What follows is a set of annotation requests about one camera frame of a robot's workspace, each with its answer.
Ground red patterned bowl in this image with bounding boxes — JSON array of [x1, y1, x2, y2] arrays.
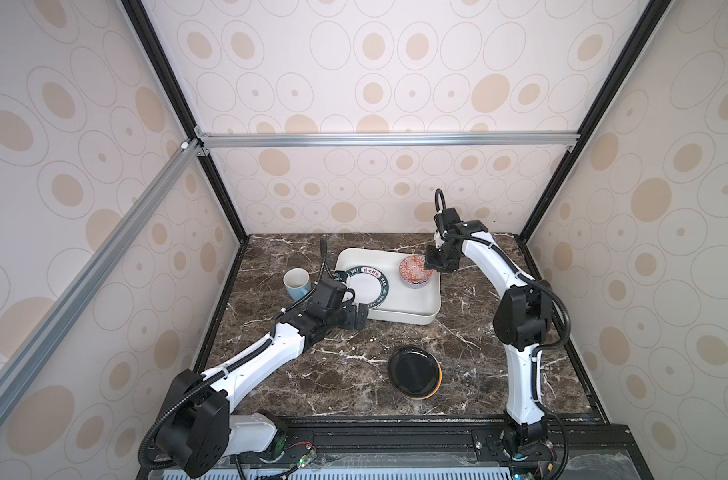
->
[[398, 255, 435, 289]]

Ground green rim lettered plate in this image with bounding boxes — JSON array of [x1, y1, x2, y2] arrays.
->
[[345, 266, 390, 309]]

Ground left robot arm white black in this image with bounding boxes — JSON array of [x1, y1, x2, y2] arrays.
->
[[137, 271, 369, 478]]

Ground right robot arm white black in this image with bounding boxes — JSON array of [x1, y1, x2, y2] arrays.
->
[[425, 201, 568, 461]]

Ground white plastic bin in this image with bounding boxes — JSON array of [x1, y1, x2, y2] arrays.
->
[[335, 248, 441, 325]]

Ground blue white mug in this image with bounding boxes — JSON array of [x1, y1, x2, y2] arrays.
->
[[283, 268, 313, 301]]

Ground black plate orange rim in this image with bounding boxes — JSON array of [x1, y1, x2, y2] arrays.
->
[[387, 345, 443, 400]]

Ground silver aluminium rail back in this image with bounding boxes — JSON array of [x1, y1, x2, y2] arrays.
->
[[200, 131, 580, 149]]

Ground silver aluminium rail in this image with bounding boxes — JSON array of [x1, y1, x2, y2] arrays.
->
[[0, 139, 203, 427], [200, 131, 580, 149]]

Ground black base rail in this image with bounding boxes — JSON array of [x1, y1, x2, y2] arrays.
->
[[145, 416, 652, 479]]

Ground silver aluminium rail left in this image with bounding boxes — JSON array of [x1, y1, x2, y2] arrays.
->
[[0, 139, 203, 427]]

